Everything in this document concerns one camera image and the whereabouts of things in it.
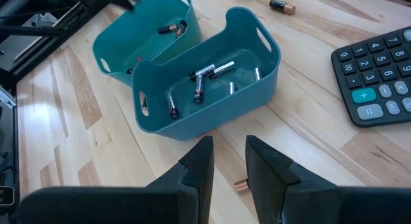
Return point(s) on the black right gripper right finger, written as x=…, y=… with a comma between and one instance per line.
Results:
x=273, y=192

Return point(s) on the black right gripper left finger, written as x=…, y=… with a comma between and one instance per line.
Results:
x=196, y=185

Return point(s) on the bright teal plastic bin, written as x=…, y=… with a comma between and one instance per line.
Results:
x=135, y=31

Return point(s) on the copper black Duracell battery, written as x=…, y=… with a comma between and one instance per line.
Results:
x=167, y=28

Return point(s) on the dark blue-teal plastic bin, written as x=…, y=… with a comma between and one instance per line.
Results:
x=224, y=108

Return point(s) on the silver black Energizer battery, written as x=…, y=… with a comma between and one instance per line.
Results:
x=198, y=89

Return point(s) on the black desk calculator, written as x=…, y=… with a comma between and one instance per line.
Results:
x=369, y=76

